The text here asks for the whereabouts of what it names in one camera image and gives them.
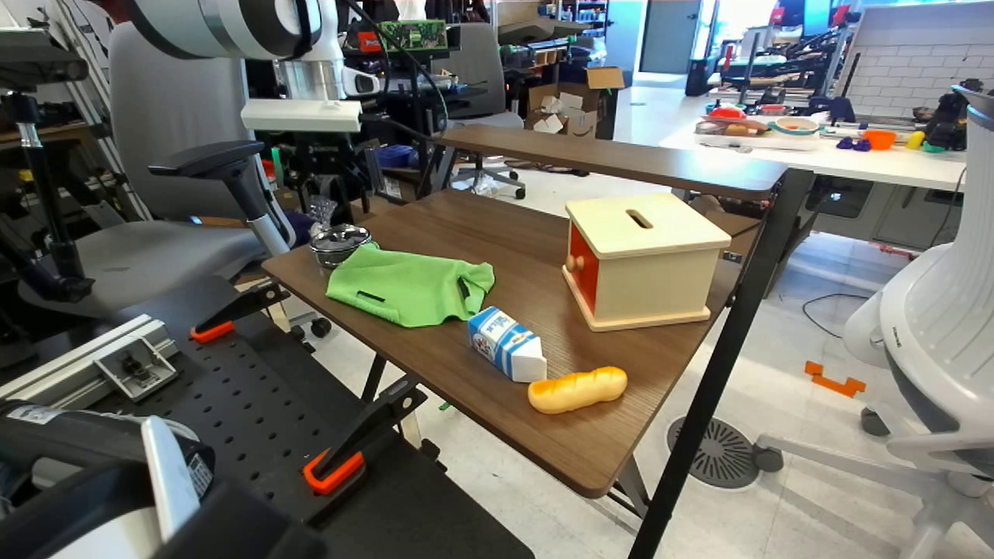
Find black bulky object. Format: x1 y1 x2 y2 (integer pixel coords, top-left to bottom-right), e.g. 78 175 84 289
922 88 974 156

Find silver pot with handles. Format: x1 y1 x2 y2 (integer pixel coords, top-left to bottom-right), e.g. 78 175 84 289
306 234 377 272

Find silver pot lid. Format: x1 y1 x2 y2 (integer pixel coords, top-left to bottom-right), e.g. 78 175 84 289
309 221 374 250

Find red orange tray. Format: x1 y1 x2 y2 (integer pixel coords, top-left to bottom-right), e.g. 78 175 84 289
697 107 775 139

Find black floor cable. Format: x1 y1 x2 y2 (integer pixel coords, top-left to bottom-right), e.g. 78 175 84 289
798 289 864 342

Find black perforated board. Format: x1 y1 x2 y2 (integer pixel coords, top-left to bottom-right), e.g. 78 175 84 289
143 272 538 559

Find yellow peanut shaped toy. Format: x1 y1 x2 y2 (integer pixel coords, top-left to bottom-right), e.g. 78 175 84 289
524 363 631 418

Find black slanted table leg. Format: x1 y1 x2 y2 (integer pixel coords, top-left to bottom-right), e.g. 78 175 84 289
624 168 820 559

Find wooden box red drawer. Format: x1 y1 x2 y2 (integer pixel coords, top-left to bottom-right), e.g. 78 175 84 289
559 190 737 336

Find silver aluminium rail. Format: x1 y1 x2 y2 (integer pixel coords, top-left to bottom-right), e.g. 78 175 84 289
0 310 168 409

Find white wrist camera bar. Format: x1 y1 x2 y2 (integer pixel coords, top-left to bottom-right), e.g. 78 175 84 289
240 96 366 137

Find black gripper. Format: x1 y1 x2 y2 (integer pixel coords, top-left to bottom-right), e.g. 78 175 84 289
288 131 366 237

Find white perforated panel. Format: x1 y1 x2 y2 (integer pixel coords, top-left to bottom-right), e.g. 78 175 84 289
837 0 994 123

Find black round floor disc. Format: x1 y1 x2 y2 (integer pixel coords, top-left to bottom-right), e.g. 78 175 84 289
664 412 787 491

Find cardboard box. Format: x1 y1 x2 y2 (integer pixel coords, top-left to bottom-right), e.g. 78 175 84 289
524 66 628 139

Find white work table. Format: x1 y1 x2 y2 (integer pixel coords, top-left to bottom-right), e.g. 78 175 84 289
662 108 973 195

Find blue white milk carton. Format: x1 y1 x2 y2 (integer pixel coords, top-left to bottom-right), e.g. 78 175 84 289
463 305 551 389

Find white mesh office chair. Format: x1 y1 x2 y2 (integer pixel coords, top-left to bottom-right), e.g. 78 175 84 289
759 79 994 559

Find green cloth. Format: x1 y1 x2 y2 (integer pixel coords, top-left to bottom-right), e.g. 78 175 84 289
322 238 496 331

